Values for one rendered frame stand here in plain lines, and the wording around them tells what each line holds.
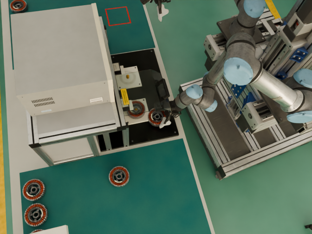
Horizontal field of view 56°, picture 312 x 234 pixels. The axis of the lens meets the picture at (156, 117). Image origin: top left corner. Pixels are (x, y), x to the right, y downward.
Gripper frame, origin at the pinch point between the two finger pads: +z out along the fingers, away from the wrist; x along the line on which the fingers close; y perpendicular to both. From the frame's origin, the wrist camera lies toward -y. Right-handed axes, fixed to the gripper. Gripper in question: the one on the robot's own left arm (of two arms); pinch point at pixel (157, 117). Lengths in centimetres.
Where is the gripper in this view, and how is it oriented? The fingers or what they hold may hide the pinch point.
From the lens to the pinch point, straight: 173.9
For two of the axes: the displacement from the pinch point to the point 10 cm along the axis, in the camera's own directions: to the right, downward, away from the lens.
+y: 8.3, 0.7, 5.6
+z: -5.4, 4.1, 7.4
